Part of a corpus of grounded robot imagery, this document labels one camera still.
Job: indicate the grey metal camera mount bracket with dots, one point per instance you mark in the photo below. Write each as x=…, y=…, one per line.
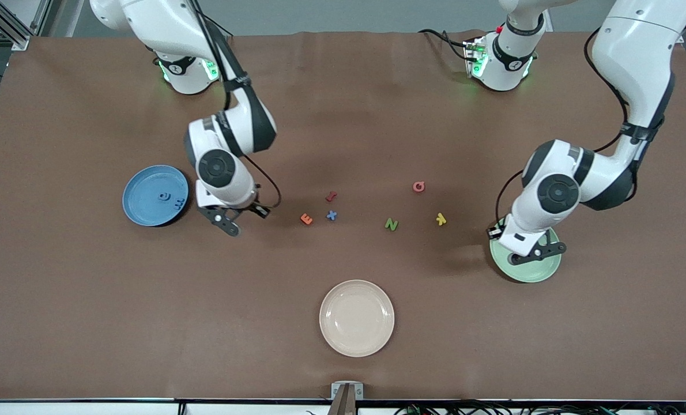
x=347, y=395

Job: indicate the yellow foam letter K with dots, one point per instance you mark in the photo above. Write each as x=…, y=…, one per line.
x=441, y=219

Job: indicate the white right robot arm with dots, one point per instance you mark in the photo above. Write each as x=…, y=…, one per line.
x=147, y=23

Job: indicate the green foam letter N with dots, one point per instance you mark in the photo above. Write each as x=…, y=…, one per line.
x=391, y=225

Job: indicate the blue round plate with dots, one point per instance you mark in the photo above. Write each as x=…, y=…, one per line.
x=147, y=199

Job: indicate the aluminium frame profile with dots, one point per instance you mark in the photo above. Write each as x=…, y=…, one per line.
x=20, y=41

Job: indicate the pink foam letter Q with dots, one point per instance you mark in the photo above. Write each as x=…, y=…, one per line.
x=414, y=187

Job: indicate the brown table cover sheet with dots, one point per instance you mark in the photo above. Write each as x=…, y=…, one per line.
x=343, y=115

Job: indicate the orange foam letter E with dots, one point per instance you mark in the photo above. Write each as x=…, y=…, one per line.
x=306, y=219

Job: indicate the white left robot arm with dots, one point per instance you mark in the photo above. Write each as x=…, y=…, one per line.
x=637, y=46

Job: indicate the white table edge rail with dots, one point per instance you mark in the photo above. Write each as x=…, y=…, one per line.
x=89, y=409

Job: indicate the light green round plate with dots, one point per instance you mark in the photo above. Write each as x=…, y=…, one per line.
x=536, y=271

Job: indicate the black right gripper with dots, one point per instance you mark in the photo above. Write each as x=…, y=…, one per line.
x=252, y=207

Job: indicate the beige round plate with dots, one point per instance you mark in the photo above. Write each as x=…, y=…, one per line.
x=357, y=318

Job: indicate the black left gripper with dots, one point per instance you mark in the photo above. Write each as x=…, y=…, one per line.
x=497, y=231

